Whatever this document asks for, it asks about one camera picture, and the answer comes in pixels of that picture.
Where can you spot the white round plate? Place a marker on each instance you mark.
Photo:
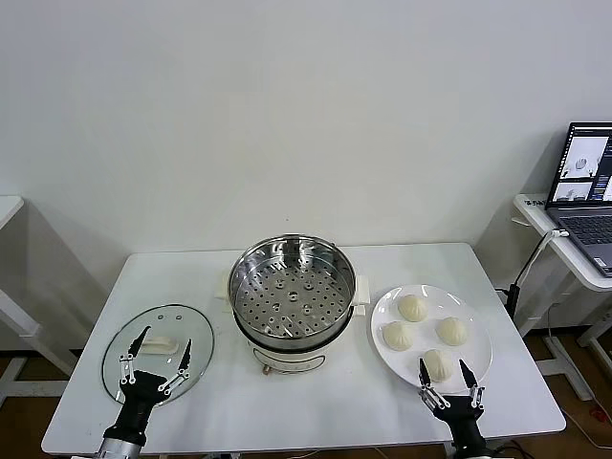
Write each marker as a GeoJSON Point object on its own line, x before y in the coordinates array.
{"type": "Point", "coordinates": [475, 354]}

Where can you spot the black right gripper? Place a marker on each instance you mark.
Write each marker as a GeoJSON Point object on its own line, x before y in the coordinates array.
{"type": "Point", "coordinates": [464, 423]}

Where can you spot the stainless steel steamer pot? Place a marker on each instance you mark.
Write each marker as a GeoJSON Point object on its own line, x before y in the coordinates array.
{"type": "Point", "coordinates": [287, 356]}

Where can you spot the grey open laptop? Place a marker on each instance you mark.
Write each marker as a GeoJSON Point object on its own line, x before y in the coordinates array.
{"type": "Point", "coordinates": [583, 229]}

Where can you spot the round glass pot lid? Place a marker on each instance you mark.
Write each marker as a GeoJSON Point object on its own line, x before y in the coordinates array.
{"type": "Point", "coordinates": [191, 320]}

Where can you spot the white empty side table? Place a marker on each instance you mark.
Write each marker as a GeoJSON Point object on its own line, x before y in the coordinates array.
{"type": "Point", "coordinates": [9, 208]}

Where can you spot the stainless steel steamer basket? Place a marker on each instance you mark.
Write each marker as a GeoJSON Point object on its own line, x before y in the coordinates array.
{"type": "Point", "coordinates": [291, 306]}

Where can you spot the white steamed baozi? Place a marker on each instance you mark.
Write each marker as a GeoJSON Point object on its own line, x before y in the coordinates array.
{"type": "Point", "coordinates": [439, 364]}
{"type": "Point", "coordinates": [398, 335]}
{"type": "Point", "coordinates": [412, 307]}
{"type": "Point", "coordinates": [452, 331]}

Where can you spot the small red floor object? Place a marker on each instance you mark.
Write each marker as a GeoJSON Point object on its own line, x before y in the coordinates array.
{"type": "Point", "coordinates": [597, 412]}

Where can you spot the white laptop side table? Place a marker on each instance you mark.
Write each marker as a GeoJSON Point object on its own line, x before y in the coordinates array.
{"type": "Point", "coordinates": [581, 273]}

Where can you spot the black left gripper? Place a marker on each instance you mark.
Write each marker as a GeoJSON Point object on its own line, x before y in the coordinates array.
{"type": "Point", "coordinates": [138, 392]}

